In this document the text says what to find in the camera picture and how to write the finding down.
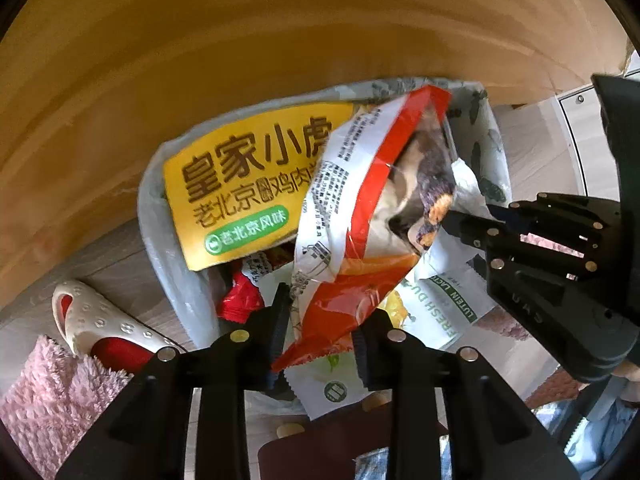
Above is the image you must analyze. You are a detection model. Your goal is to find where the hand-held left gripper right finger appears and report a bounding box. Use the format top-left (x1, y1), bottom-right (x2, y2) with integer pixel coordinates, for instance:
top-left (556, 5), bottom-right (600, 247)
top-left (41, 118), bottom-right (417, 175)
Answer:
top-left (352, 309), bottom-right (583, 480)

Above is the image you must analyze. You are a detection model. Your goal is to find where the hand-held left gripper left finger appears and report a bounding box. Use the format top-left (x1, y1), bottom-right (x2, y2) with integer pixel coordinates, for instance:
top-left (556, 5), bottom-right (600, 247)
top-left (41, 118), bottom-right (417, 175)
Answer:
top-left (55, 282), bottom-right (293, 480)

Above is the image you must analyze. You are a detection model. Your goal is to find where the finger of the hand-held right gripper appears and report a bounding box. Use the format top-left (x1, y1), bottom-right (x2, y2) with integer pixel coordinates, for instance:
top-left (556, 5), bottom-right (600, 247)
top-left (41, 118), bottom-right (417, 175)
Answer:
top-left (486, 191), bottom-right (622, 232)
top-left (442, 209), bottom-right (600, 282)

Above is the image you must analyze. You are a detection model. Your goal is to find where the white plastic wrap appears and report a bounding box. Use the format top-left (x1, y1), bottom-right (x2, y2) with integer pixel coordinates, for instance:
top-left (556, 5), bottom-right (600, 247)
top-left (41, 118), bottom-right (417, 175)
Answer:
top-left (450, 157), bottom-right (496, 223)

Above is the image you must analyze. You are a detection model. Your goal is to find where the red snack packet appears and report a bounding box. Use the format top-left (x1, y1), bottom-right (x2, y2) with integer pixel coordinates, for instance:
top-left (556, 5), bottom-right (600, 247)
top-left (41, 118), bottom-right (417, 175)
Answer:
top-left (271, 85), bottom-right (458, 373)
top-left (216, 252), bottom-right (297, 322)

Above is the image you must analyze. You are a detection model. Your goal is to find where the green pet food pouch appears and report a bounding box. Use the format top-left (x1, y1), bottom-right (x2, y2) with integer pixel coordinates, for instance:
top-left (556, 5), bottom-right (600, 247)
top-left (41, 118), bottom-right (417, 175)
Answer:
top-left (284, 260), bottom-right (496, 421)

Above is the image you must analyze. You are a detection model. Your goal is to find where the patterned waste bin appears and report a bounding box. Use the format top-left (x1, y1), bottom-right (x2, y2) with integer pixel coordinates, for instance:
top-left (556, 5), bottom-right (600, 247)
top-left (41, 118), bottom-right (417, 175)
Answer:
top-left (136, 76), bottom-right (512, 413)

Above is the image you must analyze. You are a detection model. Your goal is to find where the yellow snack packet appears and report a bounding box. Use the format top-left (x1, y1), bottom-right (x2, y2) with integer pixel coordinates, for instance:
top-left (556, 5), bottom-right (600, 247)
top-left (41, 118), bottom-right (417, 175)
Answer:
top-left (162, 101), bottom-right (362, 272)

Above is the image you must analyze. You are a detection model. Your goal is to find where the dark red stool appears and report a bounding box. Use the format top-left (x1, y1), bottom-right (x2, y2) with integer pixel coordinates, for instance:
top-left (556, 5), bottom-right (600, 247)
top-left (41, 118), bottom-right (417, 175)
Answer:
top-left (257, 392), bottom-right (451, 480)

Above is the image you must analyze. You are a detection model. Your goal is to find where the blue plaid cloth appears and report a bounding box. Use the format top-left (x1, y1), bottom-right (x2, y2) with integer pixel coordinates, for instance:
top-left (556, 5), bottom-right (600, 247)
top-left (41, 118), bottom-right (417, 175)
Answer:
top-left (354, 447), bottom-right (401, 480)

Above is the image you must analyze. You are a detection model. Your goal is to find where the white red slipper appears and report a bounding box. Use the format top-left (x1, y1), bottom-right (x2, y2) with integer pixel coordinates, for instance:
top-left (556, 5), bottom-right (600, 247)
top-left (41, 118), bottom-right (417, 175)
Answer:
top-left (51, 280), bottom-right (183, 376)

